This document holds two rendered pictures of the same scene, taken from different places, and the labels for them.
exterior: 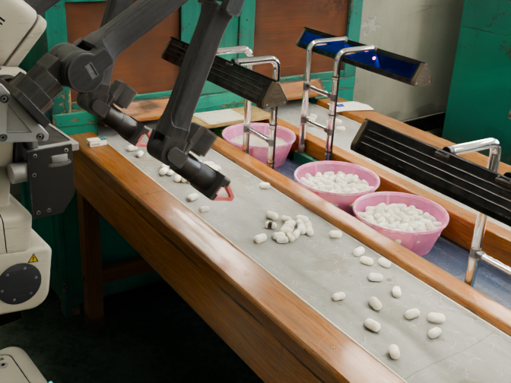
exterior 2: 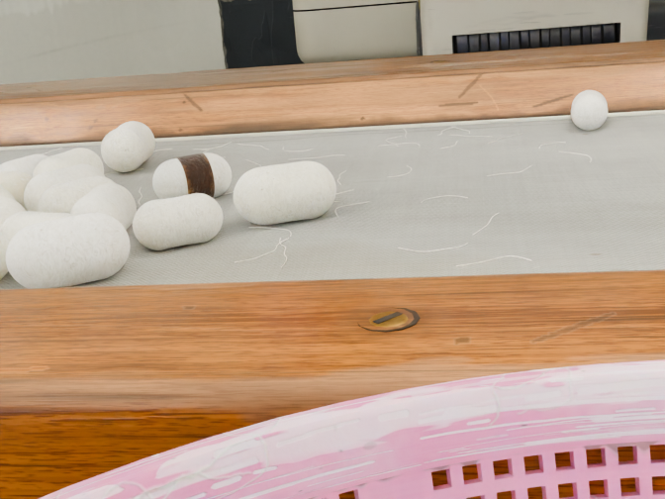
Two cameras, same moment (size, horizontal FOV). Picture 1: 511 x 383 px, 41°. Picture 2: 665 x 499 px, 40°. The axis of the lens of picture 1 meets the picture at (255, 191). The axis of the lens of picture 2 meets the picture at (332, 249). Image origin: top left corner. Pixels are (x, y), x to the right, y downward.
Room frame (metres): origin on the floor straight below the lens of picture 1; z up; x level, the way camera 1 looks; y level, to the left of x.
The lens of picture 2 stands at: (1.94, -0.27, 0.83)
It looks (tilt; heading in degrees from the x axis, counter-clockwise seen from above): 18 degrees down; 134
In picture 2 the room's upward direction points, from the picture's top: 5 degrees counter-clockwise
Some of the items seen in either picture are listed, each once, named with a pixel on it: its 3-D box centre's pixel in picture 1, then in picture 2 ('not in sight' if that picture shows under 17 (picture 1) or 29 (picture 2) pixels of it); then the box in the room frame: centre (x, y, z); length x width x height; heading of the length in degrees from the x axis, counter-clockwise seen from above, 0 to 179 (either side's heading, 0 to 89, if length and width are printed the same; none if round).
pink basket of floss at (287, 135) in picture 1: (258, 146); not in sight; (2.33, 0.00, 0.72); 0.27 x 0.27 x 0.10
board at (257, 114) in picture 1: (227, 117); not in sight; (2.51, 0.12, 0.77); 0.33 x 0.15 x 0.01; 125
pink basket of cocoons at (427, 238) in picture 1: (398, 226); not in sight; (1.74, -0.41, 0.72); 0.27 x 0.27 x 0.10
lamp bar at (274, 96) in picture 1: (217, 68); not in sight; (2.03, 0.13, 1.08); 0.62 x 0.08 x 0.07; 35
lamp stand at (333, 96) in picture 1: (336, 106); not in sight; (2.30, -0.27, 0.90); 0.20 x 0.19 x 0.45; 35
